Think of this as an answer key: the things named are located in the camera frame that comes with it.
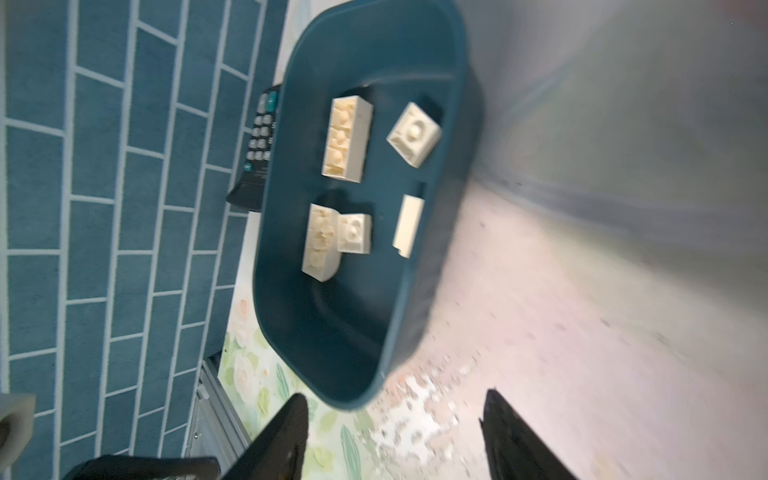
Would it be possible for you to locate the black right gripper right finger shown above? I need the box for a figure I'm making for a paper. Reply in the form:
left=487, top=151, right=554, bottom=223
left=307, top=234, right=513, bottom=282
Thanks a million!
left=480, top=389, right=576, bottom=480

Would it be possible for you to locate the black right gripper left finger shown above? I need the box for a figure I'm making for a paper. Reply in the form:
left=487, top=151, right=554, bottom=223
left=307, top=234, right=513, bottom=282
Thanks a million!
left=223, top=393, right=309, bottom=480

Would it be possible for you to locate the small cream lego brick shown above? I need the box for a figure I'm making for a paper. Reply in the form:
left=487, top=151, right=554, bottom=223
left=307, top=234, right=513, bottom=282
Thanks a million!
left=337, top=213, right=372, bottom=254

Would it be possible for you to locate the small white lego brick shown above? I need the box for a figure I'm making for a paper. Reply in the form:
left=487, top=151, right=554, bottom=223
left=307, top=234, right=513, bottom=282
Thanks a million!
left=386, top=102, right=442, bottom=168

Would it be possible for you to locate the black calculator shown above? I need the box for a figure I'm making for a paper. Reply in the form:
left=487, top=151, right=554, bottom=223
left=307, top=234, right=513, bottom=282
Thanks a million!
left=226, top=84, right=282, bottom=212

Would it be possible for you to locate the dark teal plastic bin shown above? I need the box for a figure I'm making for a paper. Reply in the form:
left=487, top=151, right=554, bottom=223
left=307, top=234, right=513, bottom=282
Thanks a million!
left=252, top=1, right=484, bottom=410

